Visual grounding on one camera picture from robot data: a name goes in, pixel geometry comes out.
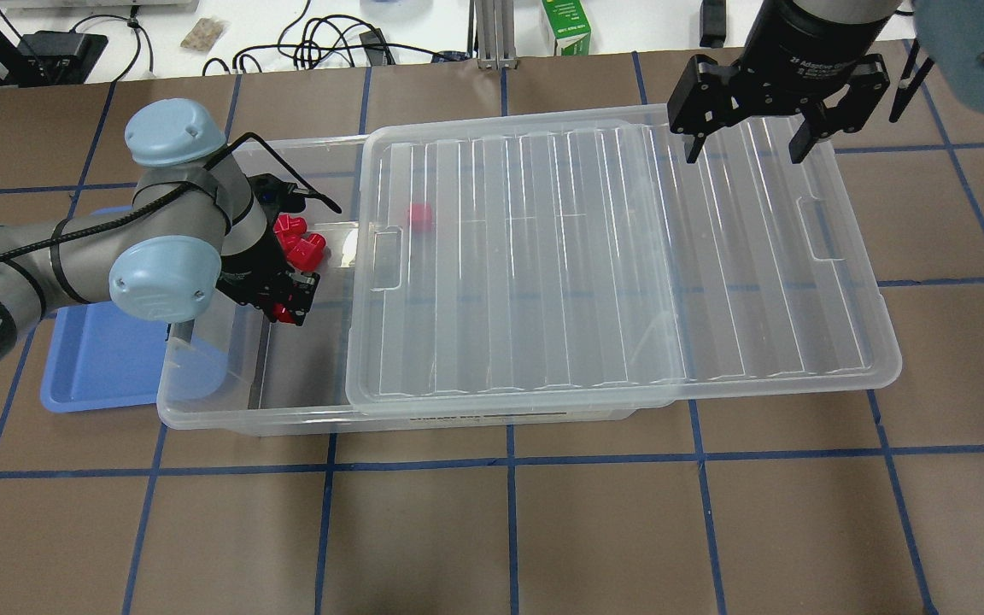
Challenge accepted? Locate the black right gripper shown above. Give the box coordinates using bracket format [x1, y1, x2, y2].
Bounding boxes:
[667, 1, 890, 164]

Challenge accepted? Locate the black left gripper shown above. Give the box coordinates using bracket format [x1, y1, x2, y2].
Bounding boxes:
[218, 173, 323, 326]

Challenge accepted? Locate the clear plastic box lid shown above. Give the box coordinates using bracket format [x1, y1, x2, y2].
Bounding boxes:
[345, 104, 902, 418]

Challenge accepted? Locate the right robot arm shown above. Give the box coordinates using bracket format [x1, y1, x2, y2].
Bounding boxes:
[666, 1, 984, 164]

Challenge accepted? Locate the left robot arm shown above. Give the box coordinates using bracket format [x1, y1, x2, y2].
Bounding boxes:
[0, 98, 341, 361]

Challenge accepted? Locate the clear plastic storage box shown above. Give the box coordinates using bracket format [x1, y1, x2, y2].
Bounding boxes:
[159, 126, 684, 436]

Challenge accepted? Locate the blue plastic tray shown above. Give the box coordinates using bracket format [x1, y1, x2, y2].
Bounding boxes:
[40, 208, 223, 413]

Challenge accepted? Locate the green white carton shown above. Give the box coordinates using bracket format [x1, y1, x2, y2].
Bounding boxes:
[539, 0, 593, 57]

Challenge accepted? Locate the black power adapter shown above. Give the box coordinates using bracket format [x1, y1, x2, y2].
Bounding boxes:
[17, 30, 108, 85]

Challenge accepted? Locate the black cable bundle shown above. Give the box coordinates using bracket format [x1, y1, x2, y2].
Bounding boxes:
[204, 0, 476, 74]

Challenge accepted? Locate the aluminium frame post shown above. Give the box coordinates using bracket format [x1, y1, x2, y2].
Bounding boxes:
[469, 0, 518, 70]

